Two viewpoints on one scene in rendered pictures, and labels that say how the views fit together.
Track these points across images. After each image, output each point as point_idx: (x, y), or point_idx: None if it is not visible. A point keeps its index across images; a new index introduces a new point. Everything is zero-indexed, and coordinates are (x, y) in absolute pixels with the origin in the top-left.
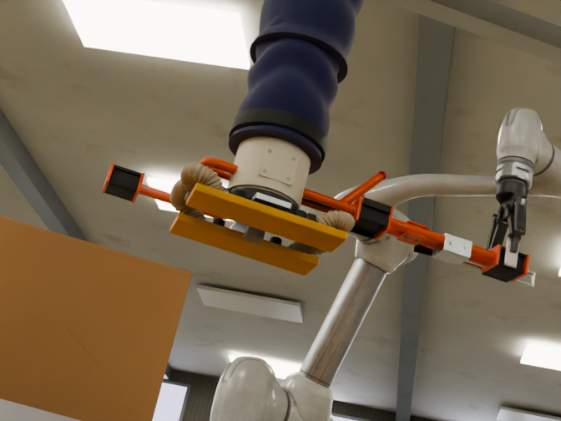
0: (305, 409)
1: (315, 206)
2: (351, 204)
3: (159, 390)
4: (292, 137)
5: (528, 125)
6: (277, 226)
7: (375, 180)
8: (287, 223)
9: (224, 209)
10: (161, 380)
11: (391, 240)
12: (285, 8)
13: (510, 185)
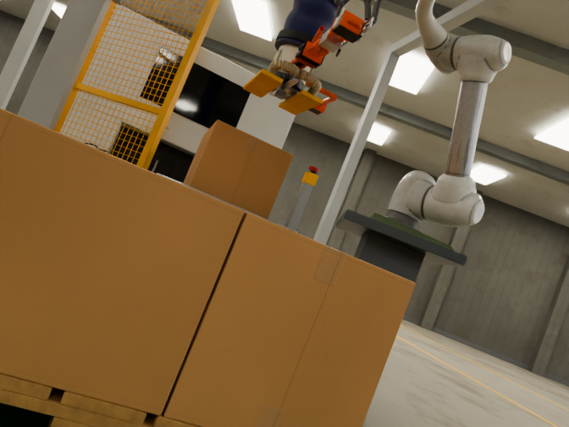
0: (435, 192)
1: (301, 66)
2: None
3: (197, 166)
4: (277, 41)
5: None
6: (262, 85)
7: (316, 33)
8: (256, 80)
9: (255, 90)
10: (199, 163)
11: (461, 58)
12: None
13: None
